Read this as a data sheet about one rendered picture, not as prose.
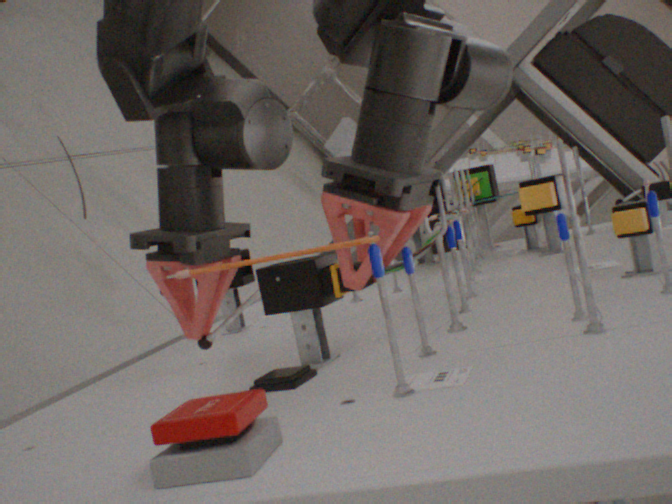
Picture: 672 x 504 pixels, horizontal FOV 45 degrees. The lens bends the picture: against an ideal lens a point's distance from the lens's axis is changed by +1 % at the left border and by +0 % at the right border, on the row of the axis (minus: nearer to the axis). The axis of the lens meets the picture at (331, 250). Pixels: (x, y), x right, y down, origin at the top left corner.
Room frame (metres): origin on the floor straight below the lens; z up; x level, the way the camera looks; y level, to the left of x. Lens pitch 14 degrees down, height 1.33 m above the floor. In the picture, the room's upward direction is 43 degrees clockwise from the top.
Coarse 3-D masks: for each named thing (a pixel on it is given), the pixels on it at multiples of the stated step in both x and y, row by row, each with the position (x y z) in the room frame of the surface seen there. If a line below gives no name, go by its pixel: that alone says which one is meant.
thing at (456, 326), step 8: (440, 200) 0.70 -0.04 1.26; (440, 208) 0.70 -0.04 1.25; (440, 216) 0.70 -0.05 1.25; (424, 224) 0.71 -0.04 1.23; (440, 232) 0.70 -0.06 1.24; (440, 240) 0.70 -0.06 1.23; (440, 248) 0.70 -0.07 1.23; (440, 256) 0.70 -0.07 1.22; (440, 264) 0.70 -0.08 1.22; (448, 272) 0.70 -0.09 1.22; (448, 280) 0.70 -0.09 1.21; (448, 288) 0.70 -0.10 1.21; (448, 296) 0.70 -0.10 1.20; (448, 304) 0.70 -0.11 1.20; (456, 312) 0.70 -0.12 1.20; (456, 320) 0.70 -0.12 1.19; (456, 328) 0.69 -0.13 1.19; (464, 328) 0.69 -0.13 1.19
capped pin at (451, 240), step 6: (450, 228) 0.79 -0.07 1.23; (450, 234) 0.79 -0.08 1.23; (450, 240) 0.79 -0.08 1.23; (450, 246) 0.79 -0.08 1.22; (456, 252) 0.79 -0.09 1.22; (456, 258) 0.79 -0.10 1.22; (456, 264) 0.79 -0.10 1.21; (456, 270) 0.79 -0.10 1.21; (456, 276) 0.79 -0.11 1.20; (462, 282) 0.79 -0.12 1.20; (462, 288) 0.79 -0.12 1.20; (462, 294) 0.79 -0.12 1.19; (462, 300) 0.79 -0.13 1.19; (462, 306) 0.79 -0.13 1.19; (468, 306) 0.79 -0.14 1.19; (462, 312) 0.78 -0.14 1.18; (468, 312) 0.78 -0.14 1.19
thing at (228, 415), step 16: (192, 400) 0.43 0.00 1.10; (208, 400) 0.43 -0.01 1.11; (224, 400) 0.42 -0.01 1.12; (240, 400) 0.41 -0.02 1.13; (256, 400) 0.42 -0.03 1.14; (176, 416) 0.40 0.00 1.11; (192, 416) 0.39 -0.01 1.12; (208, 416) 0.39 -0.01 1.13; (224, 416) 0.39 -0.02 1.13; (240, 416) 0.39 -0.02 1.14; (256, 416) 0.41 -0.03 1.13; (160, 432) 0.39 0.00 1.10; (176, 432) 0.39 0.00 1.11; (192, 432) 0.39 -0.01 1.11; (208, 432) 0.39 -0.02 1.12; (224, 432) 0.39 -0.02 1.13; (240, 432) 0.41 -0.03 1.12; (192, 448) 0.40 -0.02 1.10
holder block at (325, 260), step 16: (320, 256) 0.65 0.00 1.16; (256, 272) 0.64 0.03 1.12; (272, 272) 0.64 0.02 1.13; (288, 272) 0.64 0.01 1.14; (304, 272) 0.63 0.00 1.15; (272, 288) 0.64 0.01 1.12; (288, 288) 0.64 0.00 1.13; (304, 288) 0.63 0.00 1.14; (320, 288) 0.63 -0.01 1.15; (272, 304) 0.64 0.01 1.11; (288, 304) 0.64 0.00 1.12; (304, 304) 0.63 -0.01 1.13; (320, 304) 0.63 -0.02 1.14
